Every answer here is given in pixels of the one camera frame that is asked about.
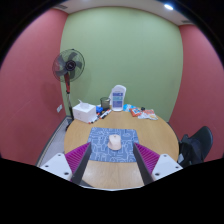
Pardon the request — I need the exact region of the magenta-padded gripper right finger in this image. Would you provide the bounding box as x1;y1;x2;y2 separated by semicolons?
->
132;142;184;185

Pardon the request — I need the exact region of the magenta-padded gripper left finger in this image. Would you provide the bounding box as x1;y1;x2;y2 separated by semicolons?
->
40;142;93;185

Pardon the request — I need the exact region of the beige computer mouse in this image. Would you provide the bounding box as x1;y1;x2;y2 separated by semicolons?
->
107;134;122;151

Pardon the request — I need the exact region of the blue patterned mouse pad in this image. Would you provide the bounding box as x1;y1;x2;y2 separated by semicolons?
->
86;126;140;164

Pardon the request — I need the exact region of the black chair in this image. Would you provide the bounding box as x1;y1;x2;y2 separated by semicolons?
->
190;125;214;162

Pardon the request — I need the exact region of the orange and white snack packet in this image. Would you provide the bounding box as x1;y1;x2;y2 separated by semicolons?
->
143;108;159;121

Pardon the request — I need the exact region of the white marker with red cap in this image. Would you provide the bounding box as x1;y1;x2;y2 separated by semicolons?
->
87;115;102;125

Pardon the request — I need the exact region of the white tissue box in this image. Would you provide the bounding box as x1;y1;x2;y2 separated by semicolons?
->
72;99;98;124

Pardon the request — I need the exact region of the red snack packet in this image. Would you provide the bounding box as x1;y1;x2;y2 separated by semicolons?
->
129;106;143;118

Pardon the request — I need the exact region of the white marker with black cap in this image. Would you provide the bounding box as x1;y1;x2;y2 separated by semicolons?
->
99;108;113;120

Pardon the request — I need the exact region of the blue packet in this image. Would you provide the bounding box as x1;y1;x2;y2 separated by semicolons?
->
122;103;133;113

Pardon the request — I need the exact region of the dark mesh pen cup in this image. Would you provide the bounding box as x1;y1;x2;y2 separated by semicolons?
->
99;96;111;111

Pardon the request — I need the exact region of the black standing fan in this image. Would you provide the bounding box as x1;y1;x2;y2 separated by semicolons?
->
51;48;86;132

